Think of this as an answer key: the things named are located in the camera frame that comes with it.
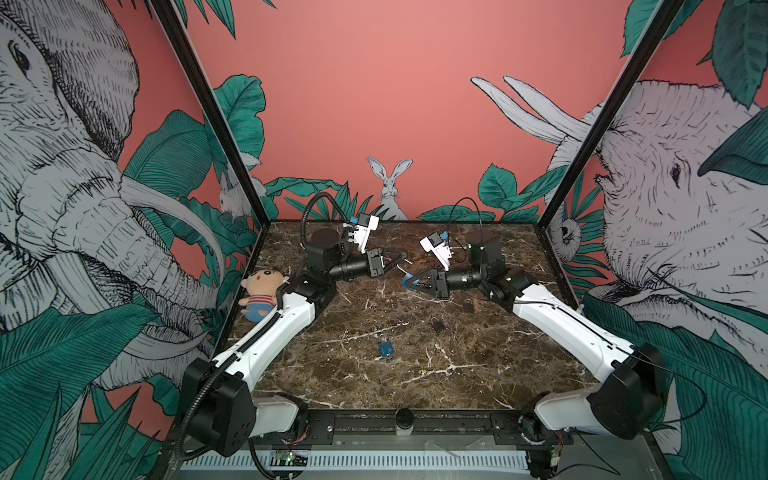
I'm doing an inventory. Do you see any plush doll striped shirt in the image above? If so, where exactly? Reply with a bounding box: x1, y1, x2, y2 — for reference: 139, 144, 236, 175
238, 269, 289, 323

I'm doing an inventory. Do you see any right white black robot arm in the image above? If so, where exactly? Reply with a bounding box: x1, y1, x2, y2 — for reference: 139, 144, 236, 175
404, 231, 668, 445

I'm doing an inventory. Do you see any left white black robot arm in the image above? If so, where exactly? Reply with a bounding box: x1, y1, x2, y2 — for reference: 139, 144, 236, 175
173, 229, 407, 461

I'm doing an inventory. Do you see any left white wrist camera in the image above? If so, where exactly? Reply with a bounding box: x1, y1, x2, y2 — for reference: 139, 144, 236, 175
344, 213, 379, 254

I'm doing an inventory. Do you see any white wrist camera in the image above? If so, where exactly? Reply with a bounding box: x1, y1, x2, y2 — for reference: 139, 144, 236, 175
420, 232, 453, 271
344, 213, 379, 254

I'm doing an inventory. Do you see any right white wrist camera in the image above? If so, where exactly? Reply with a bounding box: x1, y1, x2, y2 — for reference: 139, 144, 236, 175
420, 232, 453, 271

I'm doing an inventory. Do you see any right thin black cable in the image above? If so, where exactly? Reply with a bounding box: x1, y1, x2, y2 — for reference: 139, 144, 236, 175
446, 196, 486, 253

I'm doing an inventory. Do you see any blue padlock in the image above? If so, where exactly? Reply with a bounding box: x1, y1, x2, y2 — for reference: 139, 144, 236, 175
379, 342, 395, 360
401, 273, 418, 291

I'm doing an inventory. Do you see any white vented strip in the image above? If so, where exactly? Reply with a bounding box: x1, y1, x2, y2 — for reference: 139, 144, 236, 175
179, 449, 532, 473

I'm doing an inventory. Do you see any black mounting rail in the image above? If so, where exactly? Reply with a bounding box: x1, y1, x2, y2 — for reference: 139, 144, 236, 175
173, 409, 655, 448

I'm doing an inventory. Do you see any black knob on rail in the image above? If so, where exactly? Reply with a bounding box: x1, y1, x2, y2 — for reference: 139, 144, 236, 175
394, 408, 415, 436

